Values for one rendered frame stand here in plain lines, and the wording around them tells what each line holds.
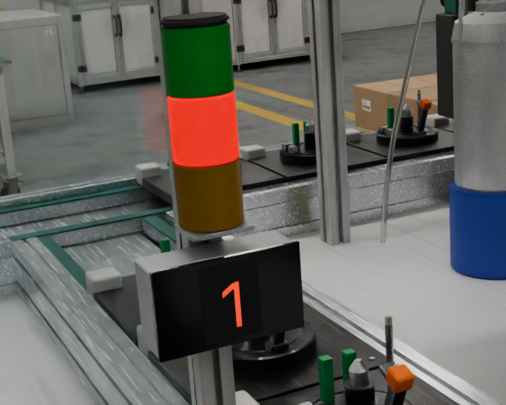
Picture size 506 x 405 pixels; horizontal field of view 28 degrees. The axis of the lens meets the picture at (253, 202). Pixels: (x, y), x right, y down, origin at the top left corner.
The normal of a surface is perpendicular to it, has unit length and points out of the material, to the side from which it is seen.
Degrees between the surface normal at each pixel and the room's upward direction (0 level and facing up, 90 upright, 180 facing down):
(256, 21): 90
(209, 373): 90
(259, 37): 90
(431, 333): 0
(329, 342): 0
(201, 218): 90
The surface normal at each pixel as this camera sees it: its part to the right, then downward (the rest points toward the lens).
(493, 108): -0.21, 0.28
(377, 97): -0.91, 0.17
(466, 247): -0.80, 0.22
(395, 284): -0.07, -0.96
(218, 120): 0.50, 0.20
